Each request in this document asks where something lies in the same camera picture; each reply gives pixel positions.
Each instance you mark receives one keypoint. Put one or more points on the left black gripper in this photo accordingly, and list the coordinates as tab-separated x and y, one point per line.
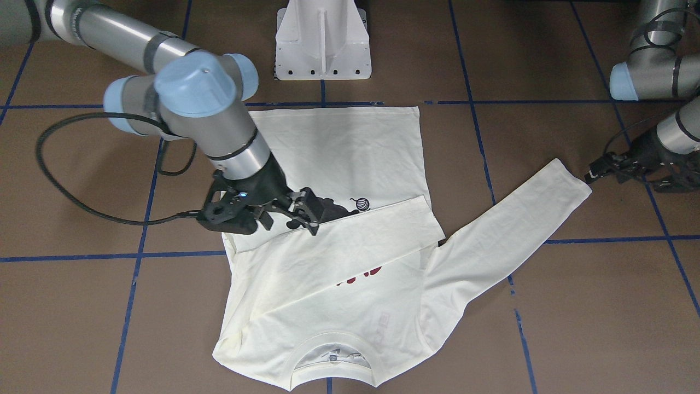
644	151

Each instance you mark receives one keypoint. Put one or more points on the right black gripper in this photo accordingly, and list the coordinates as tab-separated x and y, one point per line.
270	186

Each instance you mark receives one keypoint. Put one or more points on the cream long-sleeve cat shirt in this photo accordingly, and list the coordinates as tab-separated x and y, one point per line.
376	293

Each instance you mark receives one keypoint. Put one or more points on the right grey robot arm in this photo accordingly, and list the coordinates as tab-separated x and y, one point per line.
183	92

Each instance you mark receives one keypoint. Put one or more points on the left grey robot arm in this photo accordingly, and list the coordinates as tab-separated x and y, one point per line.
653	70

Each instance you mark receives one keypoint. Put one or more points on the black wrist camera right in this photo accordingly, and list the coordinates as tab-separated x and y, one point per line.
227	212

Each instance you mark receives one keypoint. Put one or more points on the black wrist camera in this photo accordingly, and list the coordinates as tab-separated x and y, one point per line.
227	212
684	174

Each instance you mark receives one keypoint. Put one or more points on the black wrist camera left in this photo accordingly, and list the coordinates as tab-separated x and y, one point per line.
684	174

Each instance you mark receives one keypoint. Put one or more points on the white camera mast with base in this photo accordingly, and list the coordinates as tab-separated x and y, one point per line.
322	40

